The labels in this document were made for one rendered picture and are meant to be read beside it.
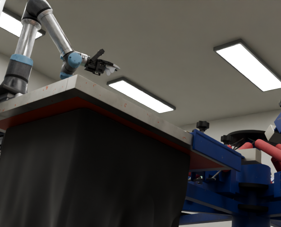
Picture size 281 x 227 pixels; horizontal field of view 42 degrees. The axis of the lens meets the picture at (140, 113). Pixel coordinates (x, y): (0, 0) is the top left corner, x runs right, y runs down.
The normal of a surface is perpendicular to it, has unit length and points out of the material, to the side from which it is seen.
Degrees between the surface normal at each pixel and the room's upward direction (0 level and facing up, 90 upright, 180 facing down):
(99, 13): 180
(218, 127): 90
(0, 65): 90
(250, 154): 90
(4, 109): 90
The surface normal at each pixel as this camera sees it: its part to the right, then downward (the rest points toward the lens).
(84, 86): 0.72, -0.16
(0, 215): -0.78, -0.23
